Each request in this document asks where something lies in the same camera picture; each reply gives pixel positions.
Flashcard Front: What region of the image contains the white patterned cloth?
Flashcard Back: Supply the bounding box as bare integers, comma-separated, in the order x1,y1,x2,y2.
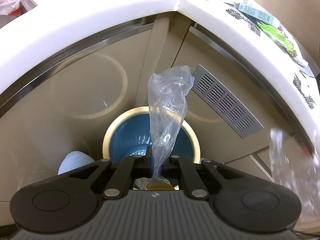
159,0,320,111

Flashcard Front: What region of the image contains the blue trash bin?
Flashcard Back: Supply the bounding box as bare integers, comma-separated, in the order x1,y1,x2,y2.
102,106,201,190

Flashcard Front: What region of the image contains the clear plastic bag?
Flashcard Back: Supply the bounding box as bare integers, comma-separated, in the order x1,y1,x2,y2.
146,66,194,190

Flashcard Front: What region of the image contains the cabinet vent grille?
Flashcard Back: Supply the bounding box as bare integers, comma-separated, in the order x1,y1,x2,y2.
192,64,263,139

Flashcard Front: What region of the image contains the white yellow snack bag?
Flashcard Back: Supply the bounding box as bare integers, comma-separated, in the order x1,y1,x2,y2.
269,128,319,233

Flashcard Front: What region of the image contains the light blue floral box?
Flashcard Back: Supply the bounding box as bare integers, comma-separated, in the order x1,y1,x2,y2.
235,3,280,25

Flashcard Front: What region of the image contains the light blue slipper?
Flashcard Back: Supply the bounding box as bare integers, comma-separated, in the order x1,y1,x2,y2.
57,151,95,175

